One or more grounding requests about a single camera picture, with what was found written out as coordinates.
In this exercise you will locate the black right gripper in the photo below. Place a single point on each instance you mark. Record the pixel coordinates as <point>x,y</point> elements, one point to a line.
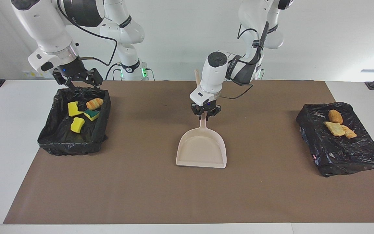
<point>73,68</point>

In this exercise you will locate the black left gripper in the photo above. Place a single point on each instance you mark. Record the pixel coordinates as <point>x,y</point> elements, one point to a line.
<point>206,107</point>

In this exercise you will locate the beige and orange foam chunk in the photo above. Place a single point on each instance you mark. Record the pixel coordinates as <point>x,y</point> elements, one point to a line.
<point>94,104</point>

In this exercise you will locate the pale pink plastic dustpan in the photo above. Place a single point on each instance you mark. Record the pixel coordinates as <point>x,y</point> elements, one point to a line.
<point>203,149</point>

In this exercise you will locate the beige hand brush black bristles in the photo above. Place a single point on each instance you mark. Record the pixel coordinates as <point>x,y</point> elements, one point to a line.
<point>197,78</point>

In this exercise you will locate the yellow green sponge piece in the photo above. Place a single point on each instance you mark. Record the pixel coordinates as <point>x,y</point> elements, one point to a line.
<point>92,114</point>

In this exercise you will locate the pale yellow foam chunk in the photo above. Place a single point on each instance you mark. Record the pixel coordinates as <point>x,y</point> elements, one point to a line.
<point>334,128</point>

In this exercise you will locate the brown foam chunk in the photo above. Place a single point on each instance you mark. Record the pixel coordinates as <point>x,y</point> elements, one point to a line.
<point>335,116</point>

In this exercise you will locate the orange striped foam chunk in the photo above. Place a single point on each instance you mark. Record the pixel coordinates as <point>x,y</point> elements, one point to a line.
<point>350,132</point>

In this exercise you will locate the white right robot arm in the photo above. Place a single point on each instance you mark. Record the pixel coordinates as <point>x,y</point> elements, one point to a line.
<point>50,29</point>

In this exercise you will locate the open bin with black bag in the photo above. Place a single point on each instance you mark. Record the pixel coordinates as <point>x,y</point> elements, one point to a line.
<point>54,143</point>

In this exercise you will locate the bin covered by black bag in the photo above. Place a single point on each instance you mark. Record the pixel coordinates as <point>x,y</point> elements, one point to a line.
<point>339,152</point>

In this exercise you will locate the white box yellow labels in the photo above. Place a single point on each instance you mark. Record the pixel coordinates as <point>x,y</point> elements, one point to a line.
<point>31,74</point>

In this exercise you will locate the brown table mat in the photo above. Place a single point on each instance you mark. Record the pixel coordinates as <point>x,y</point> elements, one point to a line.
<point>125,195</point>

